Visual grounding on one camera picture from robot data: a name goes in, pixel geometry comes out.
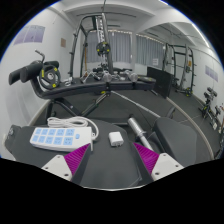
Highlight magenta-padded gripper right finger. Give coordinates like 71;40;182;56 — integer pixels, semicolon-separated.
132;142;184;186

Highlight black box panel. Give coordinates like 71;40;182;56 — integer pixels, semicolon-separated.
146;65;174;99

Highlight black weight bench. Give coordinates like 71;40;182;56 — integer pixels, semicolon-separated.
8;59;157;118

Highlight long ceiling light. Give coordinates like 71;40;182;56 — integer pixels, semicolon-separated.
191;23;211;49

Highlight black squat rack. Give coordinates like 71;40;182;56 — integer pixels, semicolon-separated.
162;43;196;98

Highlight small purple wall poster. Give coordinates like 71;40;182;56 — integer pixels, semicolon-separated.
204;64;219;83

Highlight large purple wall poster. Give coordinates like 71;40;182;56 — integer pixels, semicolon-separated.
13;24;46;46

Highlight white coiled power cable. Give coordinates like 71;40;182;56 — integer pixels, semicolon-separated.
46;115;100;152

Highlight white power strip blue sockets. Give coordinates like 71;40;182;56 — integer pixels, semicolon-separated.
29;125;94;153

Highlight black power rack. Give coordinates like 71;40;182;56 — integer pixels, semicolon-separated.
68;13;114;79

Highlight grey window curtain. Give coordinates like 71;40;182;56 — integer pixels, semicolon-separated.
85;30;133;64
134;34;165;68

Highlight black weight plate yellow marks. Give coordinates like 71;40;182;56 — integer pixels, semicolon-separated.
38;64;62;90

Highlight chrome dumbbells group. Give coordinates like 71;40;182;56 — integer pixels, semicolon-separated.
79;68;139;84

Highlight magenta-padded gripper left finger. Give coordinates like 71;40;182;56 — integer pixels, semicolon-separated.
41;143;92;185

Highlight black padded seat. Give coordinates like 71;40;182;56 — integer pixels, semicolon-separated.
151;116;203;168

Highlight black exercise machine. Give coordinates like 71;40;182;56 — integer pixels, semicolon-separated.
199;86;224;133

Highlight small black yellow weight plate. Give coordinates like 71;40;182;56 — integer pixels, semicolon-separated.
96;41;111;57

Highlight small white charger block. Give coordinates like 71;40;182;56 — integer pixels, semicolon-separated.
108;131;125;148

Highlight silver barbell sleeve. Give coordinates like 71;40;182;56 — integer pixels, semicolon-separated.
127;116;155;153

